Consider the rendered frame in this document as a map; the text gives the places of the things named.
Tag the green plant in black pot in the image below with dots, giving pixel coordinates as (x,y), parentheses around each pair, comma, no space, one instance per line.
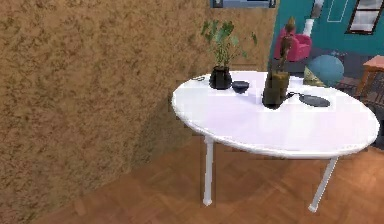
(220,77)

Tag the olive vase with dried stems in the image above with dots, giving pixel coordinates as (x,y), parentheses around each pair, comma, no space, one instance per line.
(275,90)

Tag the green patterned cushion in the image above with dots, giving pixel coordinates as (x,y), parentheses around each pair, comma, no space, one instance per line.
(312,78)

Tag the blue round pouf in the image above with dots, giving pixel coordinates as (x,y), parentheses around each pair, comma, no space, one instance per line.
(327,69)

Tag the white round table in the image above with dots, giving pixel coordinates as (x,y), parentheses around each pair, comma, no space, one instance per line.
(266,126)

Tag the dark framed window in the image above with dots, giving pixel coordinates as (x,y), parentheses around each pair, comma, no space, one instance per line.
(366,16)

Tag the pink armchair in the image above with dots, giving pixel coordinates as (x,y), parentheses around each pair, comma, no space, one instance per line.
(300,46)

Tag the framed picture on wall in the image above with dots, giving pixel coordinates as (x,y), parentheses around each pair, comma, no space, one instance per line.
(243,3)

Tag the wooden side table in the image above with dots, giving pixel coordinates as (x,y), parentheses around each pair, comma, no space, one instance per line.
(373,75)

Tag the white floor lamp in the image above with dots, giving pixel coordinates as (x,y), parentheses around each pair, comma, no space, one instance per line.
(311,20)

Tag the dark blue bowl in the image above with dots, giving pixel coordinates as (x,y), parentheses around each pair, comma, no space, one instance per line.
(240,86)

